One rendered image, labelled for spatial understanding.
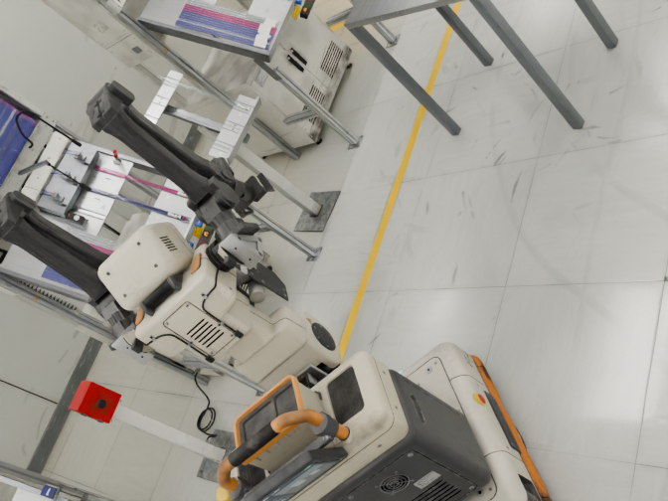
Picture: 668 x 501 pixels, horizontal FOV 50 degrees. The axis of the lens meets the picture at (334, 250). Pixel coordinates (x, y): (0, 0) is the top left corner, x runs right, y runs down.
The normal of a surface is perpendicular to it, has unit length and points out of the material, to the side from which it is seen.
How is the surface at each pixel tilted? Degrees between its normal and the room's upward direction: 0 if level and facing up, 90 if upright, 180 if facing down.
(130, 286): 48
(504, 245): 0
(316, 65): 90
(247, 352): 82
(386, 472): 90
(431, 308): 0
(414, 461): 90
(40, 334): 90
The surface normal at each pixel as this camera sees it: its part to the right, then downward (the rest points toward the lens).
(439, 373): -0.66, -0.48
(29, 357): 0.68, -0.07
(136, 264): -0.29, 0.13
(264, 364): 0.11, 0.54
